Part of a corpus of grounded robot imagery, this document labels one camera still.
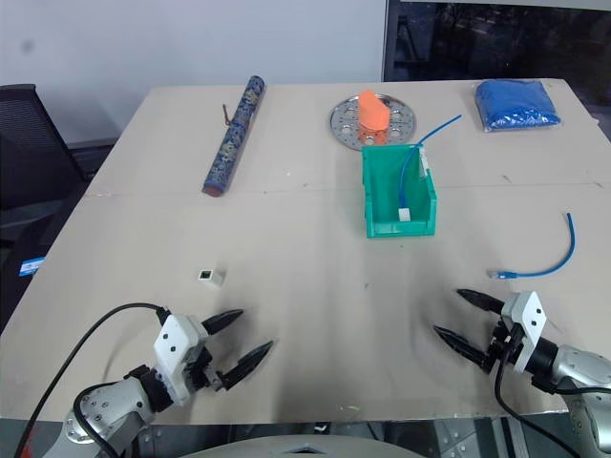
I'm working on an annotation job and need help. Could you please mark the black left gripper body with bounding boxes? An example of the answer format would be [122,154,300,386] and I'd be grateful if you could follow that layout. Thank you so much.
[183,320,226,395]

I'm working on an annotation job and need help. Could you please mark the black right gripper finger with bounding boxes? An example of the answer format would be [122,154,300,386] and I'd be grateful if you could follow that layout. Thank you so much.
[455,287,505,317]
[432,324,489,368]

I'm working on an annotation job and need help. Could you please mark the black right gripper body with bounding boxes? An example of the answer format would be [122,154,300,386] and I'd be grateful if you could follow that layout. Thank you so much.
[482,313,525,374]

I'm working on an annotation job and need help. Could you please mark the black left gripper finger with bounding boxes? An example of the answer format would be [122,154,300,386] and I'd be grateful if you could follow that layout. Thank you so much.
[200,309,245,336]
[220,339,274,390]

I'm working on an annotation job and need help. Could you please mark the small white cube connector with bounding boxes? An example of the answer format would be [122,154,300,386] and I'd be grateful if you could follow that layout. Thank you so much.
[196,267,226,286]

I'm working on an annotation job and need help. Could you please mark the grey rounded robot torso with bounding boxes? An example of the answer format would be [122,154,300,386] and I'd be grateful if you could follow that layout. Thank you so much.
[180,430,431,458]

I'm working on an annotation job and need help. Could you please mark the green plastic storage bin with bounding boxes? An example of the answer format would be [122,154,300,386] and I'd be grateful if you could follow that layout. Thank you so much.
[360,143,438,240]

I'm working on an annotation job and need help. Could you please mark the blue patterned rolled scroll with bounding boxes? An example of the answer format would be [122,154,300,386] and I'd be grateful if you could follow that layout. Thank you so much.
[200,74,268,198]

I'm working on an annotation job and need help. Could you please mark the perforated round metal plate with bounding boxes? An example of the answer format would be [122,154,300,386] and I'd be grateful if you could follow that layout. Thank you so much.
[327,92,421,152]

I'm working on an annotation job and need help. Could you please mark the blue bag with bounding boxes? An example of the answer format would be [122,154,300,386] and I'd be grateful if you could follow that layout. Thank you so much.
[474,77,564,135]

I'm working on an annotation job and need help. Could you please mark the blue and white label card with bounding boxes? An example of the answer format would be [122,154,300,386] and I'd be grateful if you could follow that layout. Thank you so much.
[18,257,47,278]

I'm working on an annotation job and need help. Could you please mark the orange plastic object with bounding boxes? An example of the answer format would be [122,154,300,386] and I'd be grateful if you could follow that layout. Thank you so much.
[357,89,392,133]

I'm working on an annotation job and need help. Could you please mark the black office chair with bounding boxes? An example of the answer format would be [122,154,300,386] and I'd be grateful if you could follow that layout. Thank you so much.
[0,84,90,252]

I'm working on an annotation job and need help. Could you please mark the dark glass window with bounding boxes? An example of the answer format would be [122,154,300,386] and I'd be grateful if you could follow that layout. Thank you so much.
[380,0,611,139]

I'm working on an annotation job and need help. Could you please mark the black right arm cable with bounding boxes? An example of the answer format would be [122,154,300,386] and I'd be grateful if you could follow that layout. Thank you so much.
[493,324,543,430]

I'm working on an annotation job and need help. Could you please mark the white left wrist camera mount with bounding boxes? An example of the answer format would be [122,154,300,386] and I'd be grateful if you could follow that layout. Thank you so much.
[153,314,211,406]

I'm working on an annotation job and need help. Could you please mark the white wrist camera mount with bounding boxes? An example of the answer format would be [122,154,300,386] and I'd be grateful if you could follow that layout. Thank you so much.
[500,291,546,376]
[153,314,211,406]

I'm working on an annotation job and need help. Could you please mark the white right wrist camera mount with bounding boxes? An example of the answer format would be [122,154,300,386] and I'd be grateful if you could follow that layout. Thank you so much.
[500,291,546,376]

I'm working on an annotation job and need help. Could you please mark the blue cable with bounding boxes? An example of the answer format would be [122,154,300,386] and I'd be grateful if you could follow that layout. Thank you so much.
[396,114,464,222]
[486,212,578,281]

